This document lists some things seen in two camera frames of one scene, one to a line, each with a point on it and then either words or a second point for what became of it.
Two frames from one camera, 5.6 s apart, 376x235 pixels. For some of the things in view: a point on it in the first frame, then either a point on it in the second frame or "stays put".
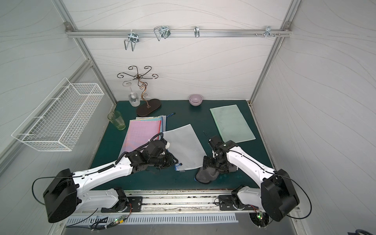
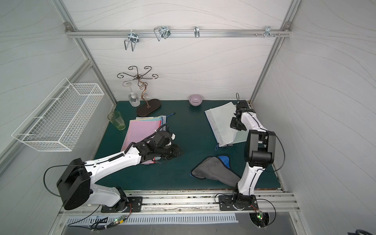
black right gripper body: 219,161 → 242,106
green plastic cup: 114,117 stays put
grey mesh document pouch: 185,147 → 220,118
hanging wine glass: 133,97 stays put
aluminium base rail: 173,201 stays put
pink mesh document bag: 139,133 stays put
